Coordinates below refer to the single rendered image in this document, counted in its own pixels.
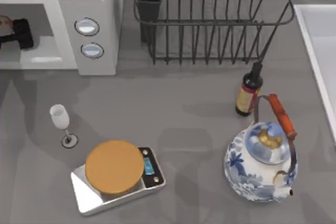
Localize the dark grey utensil holder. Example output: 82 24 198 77
133 0 163 43

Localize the dark sauce bottle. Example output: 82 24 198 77
235 61 264 117

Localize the blue and white teapot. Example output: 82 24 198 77
223 93 299 204

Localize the silver kitchen scale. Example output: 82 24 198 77
70 140 166 217

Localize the pale microwave oven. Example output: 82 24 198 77
0 0 124 77

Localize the large microwave knob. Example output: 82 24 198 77
74 17 101 37

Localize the white wine glass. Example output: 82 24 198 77
49 103 79 150

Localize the small microwave knob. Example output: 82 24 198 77
80 42 105 59

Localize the dark wire dish rack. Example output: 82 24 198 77
133 0 295 66

